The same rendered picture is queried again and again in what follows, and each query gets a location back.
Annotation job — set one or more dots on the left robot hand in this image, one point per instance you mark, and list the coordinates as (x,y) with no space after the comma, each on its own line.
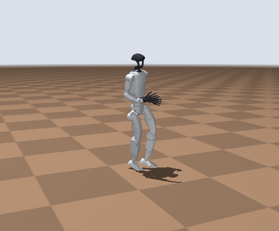
(155,102)

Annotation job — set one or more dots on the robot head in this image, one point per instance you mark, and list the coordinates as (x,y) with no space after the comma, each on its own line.
(138,57)

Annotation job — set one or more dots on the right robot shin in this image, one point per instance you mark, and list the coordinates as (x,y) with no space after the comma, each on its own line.
(134,147)

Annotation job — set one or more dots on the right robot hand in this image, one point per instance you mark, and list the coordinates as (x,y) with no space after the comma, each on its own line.
(149,98)

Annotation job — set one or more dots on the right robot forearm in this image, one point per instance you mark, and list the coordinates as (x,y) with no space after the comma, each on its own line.
(132,98)

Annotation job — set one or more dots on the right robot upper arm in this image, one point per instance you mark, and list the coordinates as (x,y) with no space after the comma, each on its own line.
(128,82)

